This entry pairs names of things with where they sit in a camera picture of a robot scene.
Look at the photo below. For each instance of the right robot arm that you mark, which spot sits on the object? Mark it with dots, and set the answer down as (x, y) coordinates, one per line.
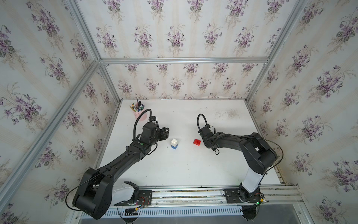
(259, 155)

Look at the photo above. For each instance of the white lego brick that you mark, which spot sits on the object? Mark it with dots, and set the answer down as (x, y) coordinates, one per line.
(174, 142)

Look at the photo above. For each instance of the aluminium rail frame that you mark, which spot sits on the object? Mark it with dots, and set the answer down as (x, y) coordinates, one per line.
(174, 196)

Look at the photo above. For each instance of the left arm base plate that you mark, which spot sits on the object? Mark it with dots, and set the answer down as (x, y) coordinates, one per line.
(137, 197)

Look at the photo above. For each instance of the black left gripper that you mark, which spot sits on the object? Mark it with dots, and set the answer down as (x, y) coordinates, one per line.
(164, 135)

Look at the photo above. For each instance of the pens in cup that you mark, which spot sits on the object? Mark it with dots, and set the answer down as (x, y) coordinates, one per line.
(138, 106)

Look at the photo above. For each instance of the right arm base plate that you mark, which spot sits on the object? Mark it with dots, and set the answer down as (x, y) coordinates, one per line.
(241, 196)

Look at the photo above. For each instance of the pink pen cup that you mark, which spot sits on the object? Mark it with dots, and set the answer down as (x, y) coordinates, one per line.
(137, 114)

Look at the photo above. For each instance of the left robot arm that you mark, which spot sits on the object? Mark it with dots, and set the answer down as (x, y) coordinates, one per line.
(94, 194)

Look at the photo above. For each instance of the red curved lego brick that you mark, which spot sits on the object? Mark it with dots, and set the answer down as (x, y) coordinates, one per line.
(197, 142)

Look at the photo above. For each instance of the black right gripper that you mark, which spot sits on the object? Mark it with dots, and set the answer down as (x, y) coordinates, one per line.
(204, 142)

